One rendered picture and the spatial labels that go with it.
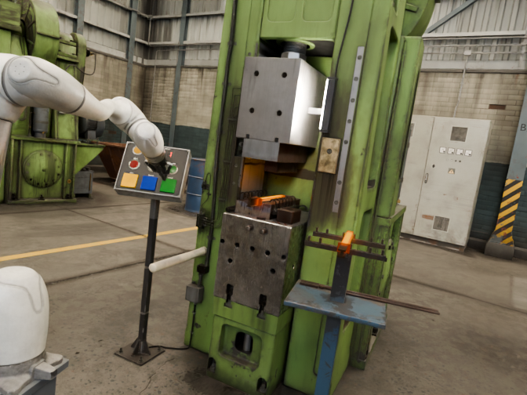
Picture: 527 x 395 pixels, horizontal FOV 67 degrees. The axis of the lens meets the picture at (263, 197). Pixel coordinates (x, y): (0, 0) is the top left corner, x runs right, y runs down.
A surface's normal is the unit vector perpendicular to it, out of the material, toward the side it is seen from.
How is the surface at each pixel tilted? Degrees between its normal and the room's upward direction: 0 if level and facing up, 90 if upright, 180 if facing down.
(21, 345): 92
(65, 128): 79
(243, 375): 90
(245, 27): 90
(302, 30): 90
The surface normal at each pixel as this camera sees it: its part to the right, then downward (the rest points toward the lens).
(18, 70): -0.05, -0.11
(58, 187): 0.77, 0.18
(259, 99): -0.43, 0.07
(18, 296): 0.61, -0.16
